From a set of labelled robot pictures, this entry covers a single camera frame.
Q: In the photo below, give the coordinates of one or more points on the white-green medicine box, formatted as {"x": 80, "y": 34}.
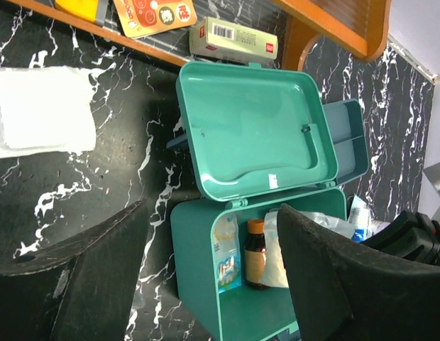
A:
{"x": 223, "y": 40}

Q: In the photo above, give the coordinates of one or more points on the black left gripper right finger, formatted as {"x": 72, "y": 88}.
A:
{"x": 343, "y": 290}

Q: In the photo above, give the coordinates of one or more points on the white gauze pad packet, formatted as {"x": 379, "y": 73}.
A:
{"x": 45, "y": 110}

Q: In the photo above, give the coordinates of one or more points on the orange medicine box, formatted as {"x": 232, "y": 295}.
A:
{"x": 140, "y": 18}

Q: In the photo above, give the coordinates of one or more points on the blue-white swab bag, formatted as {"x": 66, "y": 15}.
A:
{"x": 227, "y": 253}

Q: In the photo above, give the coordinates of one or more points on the teal medicine kit box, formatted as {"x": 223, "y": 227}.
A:
{"x": 258, "y": 138}

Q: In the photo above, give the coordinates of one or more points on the wooden orange shelf rack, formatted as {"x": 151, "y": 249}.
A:
{"x": 361, "y": 27}

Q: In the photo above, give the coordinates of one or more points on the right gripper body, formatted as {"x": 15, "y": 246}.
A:
{"x": 410, "y": 236}

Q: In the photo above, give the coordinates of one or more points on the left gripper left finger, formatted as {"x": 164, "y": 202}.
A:
{"x": 81, "y": 288}

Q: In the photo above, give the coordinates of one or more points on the yellow small box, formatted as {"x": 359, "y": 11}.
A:
{"x": 81, "y": 9}

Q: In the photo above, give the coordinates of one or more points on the brown bottle orange cap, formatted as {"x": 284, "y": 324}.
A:
{"x": 255, "y": 254}

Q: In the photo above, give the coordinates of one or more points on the bag of cotton balls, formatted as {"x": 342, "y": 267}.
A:
{"x": 274, "y": 273}

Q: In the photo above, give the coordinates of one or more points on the white-blue ointment tube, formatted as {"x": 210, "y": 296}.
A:
{"x": 361, "y": 217}

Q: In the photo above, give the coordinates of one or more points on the blue-grey divided tray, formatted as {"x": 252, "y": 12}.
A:
{"x": 345, "y": 121}

